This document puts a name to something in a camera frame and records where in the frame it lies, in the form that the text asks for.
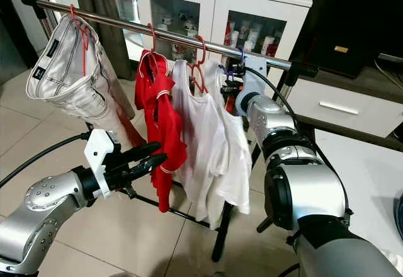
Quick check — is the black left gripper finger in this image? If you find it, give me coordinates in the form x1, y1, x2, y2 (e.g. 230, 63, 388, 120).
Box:
126, 154, 169, 181
121, 141, 162, 163

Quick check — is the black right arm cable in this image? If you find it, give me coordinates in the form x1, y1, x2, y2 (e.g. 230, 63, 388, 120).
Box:
252, 67, 353, 227

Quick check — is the dark curtain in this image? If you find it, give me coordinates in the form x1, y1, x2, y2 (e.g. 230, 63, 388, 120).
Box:
74, 0, 133, 79

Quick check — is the red shirt white trim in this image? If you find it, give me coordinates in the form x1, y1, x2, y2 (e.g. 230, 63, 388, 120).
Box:
134, 50, 188, 213

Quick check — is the white drawer unit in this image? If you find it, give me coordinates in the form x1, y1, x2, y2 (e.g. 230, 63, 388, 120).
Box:
287, 63, 403, 140

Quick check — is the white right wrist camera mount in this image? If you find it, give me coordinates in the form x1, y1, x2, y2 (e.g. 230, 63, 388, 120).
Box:
236, 55, 268, 115

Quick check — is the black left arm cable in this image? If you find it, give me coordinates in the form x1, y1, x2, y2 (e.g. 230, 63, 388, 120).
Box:
0, 133, 90, 188

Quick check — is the large black box gold label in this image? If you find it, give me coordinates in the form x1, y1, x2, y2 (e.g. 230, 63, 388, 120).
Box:
288, 0, 403, 79

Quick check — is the metal clothes rack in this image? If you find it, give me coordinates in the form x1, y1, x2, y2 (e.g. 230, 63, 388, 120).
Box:
19, 0, 321, 264

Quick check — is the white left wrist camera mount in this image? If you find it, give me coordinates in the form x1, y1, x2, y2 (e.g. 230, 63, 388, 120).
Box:
84, 128, 117, 199

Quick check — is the white denim skirt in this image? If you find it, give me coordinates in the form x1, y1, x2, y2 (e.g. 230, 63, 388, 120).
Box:
26, 14, 144, 149

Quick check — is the red hanger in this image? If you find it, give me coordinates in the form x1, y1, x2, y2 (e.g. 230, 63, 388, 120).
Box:
189, 35, 210, 95
68, 4, 93, 77
146, 23, 159, 55

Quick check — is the black table leg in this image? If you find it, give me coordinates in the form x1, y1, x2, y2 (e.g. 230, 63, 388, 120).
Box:
256, 217, 275, 234

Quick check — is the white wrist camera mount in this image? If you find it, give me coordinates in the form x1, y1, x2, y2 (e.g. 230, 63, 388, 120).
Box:
236, 55, 268, 115
84, 128, 117, 199

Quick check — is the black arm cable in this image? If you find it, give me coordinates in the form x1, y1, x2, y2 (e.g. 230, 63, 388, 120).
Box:
252, 67, 353, 227
0, 133, 90, 188

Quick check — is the purple hanger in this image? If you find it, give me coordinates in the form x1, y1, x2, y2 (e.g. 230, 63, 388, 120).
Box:
219, 47, 249, 79

